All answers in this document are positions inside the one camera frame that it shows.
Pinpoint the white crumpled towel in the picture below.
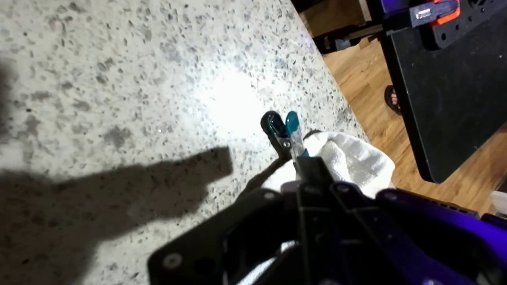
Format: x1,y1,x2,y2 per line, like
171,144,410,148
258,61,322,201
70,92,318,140
236,132,396,285

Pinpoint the black robot cart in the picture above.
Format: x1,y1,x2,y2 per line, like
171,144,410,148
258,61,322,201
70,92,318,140
379,0,507,186

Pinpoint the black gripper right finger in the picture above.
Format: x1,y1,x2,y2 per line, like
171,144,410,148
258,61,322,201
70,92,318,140
315,156,507,285

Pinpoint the black orange clamp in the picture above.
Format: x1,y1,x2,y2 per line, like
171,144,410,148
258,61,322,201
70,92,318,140
409,0,463,29

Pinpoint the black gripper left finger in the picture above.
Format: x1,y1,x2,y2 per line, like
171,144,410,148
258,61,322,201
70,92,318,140
147,156,322,285

